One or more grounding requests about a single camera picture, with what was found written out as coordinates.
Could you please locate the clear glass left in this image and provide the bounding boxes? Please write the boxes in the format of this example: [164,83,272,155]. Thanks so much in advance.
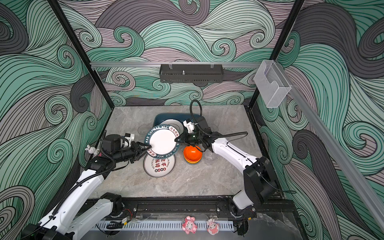
[138,124,152,136]

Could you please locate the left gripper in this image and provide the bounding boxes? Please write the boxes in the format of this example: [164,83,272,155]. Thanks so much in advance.
[113,141,152,164]

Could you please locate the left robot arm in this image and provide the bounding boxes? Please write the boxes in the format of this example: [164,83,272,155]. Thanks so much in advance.
[21,134,151,240]

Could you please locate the teal plastic bin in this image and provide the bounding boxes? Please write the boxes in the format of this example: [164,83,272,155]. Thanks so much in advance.
[153,113,194,127]

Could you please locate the white slotted cable duct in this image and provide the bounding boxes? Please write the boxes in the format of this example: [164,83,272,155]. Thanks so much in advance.
[91,220,235,232]

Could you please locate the yellow middle bowl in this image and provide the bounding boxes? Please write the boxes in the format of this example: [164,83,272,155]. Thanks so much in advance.
[185,159,201,163]

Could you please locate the white rabbit figurine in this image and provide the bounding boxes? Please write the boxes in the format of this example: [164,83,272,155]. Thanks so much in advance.
[85,145,100,157]

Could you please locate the teal rim lettered plate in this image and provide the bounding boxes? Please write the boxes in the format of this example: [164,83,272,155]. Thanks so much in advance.
[144,124,180,159]

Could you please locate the aluminium rail back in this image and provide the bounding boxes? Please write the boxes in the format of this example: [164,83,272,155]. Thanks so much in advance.
[90,61,262,69]

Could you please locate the aluminium rail right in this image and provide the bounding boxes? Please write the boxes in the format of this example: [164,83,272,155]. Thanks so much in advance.
[276,63,384,230]

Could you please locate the aluminium rail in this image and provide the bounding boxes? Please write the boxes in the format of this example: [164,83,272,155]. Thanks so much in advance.
[90,61,262,69]
[276,63,384,230]

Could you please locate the clear glass near bowls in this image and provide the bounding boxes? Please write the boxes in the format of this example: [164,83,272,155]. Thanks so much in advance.
[203,151,217,162]

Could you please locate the pink white doll toy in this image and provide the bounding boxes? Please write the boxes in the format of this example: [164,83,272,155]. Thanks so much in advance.
[207,219,220,236]

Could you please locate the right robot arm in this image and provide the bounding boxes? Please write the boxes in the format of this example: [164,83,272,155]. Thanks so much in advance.
[175,117,278,216]

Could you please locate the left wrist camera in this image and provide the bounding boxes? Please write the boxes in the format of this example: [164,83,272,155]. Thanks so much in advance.
[122,133,135,147]

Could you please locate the white plate teal line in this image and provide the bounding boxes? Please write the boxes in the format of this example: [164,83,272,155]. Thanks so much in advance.
[161,119,184,135]

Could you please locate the clear acrylic wall holder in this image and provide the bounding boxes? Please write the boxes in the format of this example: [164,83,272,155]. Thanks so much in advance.
[254,60,292,109]

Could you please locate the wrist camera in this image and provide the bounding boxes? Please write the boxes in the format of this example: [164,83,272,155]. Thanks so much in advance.
[183,120,195,134]
[122,133,135,147]

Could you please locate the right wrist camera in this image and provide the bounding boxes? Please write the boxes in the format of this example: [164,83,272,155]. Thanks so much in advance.
[183,120,195,134]

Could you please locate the orange top bowl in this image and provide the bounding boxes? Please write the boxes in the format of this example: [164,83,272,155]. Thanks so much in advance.
[183,146,203,160]

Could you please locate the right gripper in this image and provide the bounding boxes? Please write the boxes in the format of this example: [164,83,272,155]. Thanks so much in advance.
[174,129,205,146]

